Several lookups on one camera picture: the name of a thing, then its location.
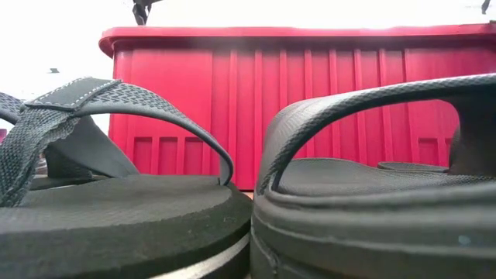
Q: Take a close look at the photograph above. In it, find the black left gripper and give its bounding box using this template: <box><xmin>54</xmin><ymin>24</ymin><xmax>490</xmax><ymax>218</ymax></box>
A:
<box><xmin>132</xmin><ymin>0</ymin><xmax>163</xmax><ymax>26</ymax></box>

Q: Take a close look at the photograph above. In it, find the black flip-flop white-striped sole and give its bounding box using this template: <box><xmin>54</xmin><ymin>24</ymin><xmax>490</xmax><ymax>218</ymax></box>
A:
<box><xmin>0</xmin><ymin>76</ymin><xmax>255</xmax><ymax>279</ymax></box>

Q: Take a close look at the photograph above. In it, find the black moulded rubber flip-flop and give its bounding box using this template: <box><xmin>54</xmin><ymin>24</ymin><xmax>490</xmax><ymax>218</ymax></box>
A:
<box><xmin>250</xmin><ymin>72</ymin><xmax>496</xmax><ymax>279</ymax></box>

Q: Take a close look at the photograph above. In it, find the red plastic storage bin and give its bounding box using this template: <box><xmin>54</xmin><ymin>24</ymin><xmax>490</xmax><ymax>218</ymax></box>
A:
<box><xmin>98</xmin><ymin>22</ymin><xmax>496</xmax><ymax>191</ymax></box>

